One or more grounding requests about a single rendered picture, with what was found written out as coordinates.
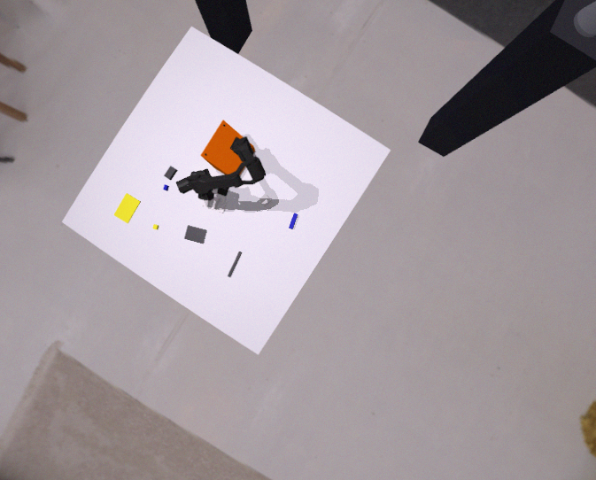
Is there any small blue bar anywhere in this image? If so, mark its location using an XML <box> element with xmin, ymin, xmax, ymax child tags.
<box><xmin>289</xmin><ymin>213</ymin><xmax>298</xmax><ymax>229</ymax></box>

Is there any yellow flat plate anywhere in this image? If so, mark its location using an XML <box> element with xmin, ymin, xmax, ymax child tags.
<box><xmin>114</xmin><ymin>193</ymin><xmax>141</xmax><ymax>223</ymax></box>

